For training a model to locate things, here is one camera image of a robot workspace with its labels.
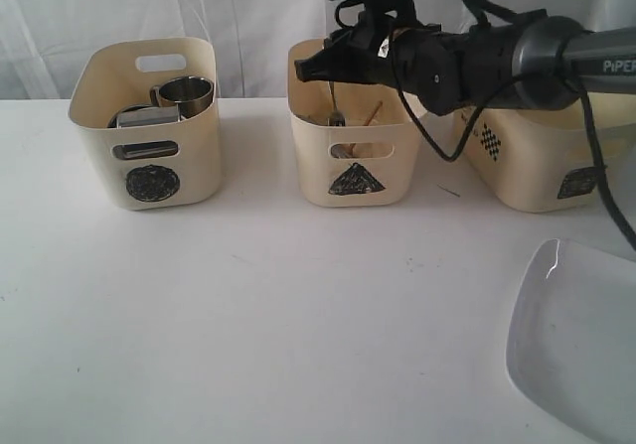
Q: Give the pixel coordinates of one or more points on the cream bin with square mark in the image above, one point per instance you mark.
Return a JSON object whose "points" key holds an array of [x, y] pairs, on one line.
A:
{"points": [[539, 161]]}

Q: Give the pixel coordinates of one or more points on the cream bin with circle mark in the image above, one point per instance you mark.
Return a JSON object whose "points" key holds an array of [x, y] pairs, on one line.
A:
{"points": [[153, 166]]}

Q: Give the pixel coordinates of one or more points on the steel table knife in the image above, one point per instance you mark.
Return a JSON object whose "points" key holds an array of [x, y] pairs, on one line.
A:
{"points": [[311, 119]]}

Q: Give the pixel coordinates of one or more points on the steel spoon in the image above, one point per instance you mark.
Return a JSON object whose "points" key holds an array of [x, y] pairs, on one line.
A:
{"points": [[339, 152]]}

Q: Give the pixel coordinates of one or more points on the steel fork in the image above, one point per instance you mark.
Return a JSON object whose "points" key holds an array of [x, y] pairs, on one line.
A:
{"points": [[336, 118]]}

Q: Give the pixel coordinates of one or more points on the white backdrop curtain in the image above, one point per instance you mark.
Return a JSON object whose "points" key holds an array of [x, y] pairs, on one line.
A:
{"points": [[46, 43]]}

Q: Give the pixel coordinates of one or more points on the diagonal wooden chopstick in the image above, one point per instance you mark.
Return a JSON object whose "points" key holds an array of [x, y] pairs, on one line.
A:
{"points": [[372, 115]]}

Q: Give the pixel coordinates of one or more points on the small thin nail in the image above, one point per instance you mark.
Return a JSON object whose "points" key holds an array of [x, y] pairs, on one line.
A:
{"points": [[452, 193]]}

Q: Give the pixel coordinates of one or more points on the cream bin with triangle mark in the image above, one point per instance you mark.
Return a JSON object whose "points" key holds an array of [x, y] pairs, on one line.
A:
{"points": [[387, 148]]}

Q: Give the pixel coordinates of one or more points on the white square plate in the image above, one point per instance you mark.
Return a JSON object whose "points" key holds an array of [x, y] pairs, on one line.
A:
{"points": [[571, 342]]}

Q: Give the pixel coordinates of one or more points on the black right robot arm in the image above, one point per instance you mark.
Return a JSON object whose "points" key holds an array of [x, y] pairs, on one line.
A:
{"points": [[529, 65]]}

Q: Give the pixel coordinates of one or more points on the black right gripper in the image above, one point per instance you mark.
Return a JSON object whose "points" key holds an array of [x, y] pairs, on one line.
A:
{"points": [[381, 50]]}

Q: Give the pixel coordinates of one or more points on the steel mug with wire handle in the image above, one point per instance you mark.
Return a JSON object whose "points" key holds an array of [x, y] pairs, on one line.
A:
{"points": [[155, 149]]}

